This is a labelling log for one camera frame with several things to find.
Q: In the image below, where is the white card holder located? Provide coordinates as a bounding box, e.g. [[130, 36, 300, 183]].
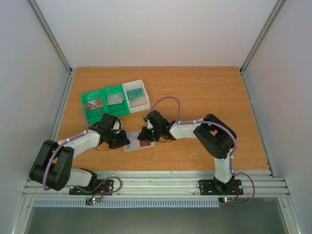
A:
[[124, 141, 154, 152]]

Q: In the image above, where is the white cherry-blossom card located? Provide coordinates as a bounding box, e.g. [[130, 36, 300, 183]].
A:
[[114, 94, 123, 104]]

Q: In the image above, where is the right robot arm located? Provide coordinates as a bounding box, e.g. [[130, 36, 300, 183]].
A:
[[137, 111, 237, 194]]

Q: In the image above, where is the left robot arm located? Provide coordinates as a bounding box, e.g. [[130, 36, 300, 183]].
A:
[[29, 114, 130, 194]]

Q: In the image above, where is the red-patterned card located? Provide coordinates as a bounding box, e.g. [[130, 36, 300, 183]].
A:
[[86, 98, 103, 110]]

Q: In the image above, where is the grey card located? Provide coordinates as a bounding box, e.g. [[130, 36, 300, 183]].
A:
[[106, 93, 124, 105]]

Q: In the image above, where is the white translucent tray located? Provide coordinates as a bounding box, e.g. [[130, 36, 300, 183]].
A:
[[122, 79, 151, 114]]

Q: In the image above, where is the green two-compartment tray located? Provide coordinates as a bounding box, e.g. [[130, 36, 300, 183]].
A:
[[80, 84, 130, 124]]

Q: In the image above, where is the left circuit board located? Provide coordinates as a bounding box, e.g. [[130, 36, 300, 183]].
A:
[[85, 197, 101, 205]]

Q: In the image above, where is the circuit board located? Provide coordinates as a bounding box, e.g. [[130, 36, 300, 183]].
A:
[[85, 197, 101, 205], [219, 197, 237, 203]]

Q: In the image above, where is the right circuit board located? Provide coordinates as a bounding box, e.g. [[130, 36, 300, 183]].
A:
[[219, 197, 237, 203]]

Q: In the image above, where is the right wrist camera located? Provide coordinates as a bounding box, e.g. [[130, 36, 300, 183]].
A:
[[144, 118, 153, 129]]

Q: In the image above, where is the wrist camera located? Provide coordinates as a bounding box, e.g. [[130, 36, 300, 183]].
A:
[[111, 121, 123, 132], [144, 118, 153, 129]]

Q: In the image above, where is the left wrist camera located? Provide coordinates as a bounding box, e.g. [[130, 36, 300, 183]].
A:
[[111, 121, 123, 132]]

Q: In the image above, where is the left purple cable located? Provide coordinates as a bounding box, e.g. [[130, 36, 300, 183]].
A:
[[42, 103, 123, 195]]

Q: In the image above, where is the purple cable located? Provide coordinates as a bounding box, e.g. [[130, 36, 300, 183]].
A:
[[42, 103, 123, 195], [148, 96, 256, 205]]

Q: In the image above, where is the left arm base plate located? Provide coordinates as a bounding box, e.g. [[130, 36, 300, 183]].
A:
[[69, 179, 114, 195]]

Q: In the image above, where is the left aluminium frame post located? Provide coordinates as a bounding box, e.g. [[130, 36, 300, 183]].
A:
[[26, 0, 74, 75]]

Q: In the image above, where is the aluminium frame post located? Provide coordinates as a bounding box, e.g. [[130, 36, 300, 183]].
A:
[[26, 0, 74, 75], [239, 0, 286, 74]]

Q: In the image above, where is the slotted cable duct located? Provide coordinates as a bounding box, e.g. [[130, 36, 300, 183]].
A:
[[33, 197, 219, 208]]

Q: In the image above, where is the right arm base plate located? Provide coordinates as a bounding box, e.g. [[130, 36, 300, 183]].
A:
[[196, 179, 244, 195]]

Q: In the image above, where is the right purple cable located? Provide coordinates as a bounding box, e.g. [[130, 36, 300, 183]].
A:
[[148, 96, 256, 205]]

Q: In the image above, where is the aluminium front rail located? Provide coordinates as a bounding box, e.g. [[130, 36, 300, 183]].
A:
[[23, 170, 291, 197]]

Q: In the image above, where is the right aluminium frame post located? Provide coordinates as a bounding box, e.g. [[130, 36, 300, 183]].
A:
[[239, 0, 286, 74]]

